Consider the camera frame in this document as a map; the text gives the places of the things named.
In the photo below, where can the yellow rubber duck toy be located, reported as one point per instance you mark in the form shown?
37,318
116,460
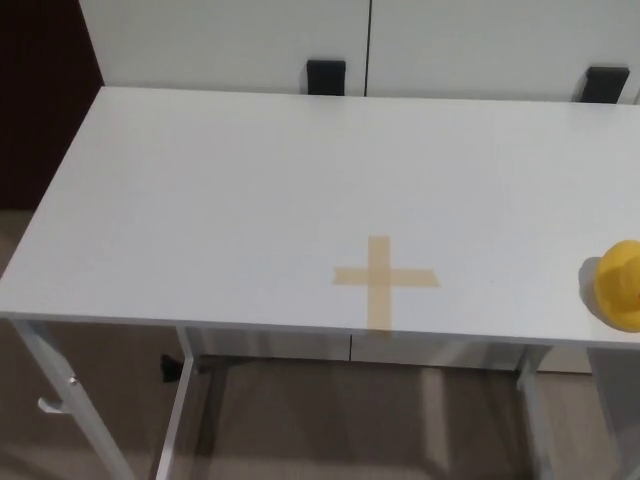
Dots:
619,280

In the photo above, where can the white desk leg with hook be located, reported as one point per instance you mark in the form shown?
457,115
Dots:
60,390

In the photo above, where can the short beige tape strip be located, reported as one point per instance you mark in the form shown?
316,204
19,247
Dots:
350,276

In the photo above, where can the black floor foot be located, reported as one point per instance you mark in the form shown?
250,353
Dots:
170,369

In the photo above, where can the black panel bracket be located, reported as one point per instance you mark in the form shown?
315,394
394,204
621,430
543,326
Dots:
604,85
326,77

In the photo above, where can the white desk frame bar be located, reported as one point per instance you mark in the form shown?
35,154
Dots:
180,400

